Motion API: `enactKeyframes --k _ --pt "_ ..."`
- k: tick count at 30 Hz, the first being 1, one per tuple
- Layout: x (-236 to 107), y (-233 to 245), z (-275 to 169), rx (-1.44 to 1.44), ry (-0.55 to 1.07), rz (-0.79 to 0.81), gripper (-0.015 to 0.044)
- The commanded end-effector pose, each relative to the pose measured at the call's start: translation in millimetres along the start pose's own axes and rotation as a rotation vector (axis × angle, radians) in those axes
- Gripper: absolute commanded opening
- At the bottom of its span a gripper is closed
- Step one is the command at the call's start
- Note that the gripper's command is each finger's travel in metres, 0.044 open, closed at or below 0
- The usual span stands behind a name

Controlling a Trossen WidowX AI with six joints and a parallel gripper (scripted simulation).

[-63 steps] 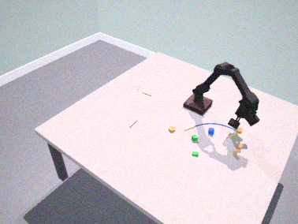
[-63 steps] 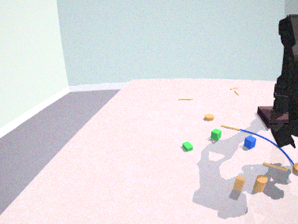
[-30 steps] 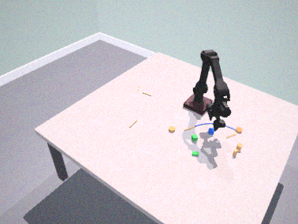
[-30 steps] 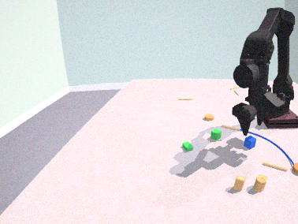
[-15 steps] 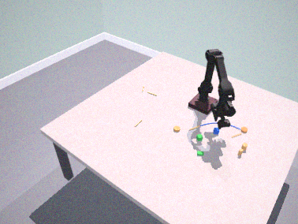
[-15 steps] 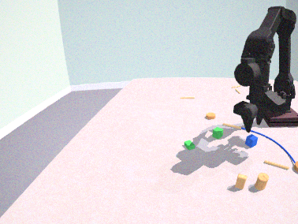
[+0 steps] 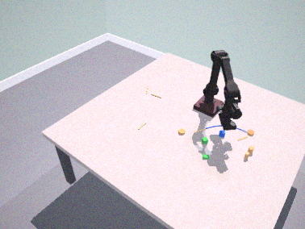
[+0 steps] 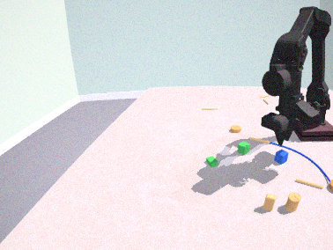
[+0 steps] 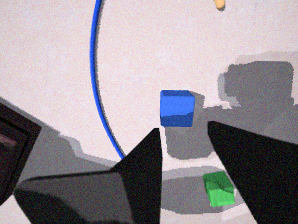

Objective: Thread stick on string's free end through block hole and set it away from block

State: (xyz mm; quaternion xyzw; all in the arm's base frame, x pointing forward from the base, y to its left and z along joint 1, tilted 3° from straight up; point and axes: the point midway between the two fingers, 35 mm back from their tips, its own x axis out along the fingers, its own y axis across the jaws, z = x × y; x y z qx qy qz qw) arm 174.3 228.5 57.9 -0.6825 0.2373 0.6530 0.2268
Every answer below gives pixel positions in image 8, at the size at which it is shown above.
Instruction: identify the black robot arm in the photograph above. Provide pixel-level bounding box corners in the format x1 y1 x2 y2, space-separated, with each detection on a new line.
262 6 331 127

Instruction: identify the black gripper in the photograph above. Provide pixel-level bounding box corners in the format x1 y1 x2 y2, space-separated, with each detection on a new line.
261 91 303 146

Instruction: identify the wooden cylinder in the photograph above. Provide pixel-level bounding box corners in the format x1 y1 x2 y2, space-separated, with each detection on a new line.
285 193 300 212

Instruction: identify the small tan wooden block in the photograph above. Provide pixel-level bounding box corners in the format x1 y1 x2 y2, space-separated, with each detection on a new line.
263 194 277 211

